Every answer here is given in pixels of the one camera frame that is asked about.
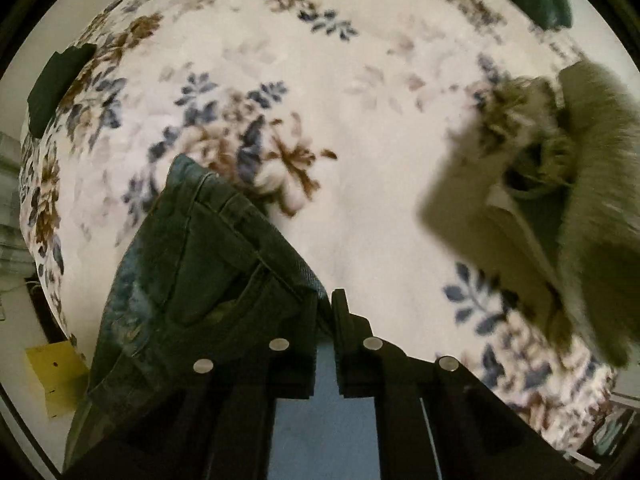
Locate black flat object on bed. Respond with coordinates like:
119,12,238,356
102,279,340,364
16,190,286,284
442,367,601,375
27,44,96,139

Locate yellow box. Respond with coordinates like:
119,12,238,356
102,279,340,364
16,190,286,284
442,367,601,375
26,340,89,419

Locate floral white bed blanket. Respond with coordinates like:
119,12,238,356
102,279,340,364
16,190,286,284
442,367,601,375
21,0,614,451

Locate blue denim jeans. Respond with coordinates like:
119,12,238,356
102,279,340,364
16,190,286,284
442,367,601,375
64,155,326,479

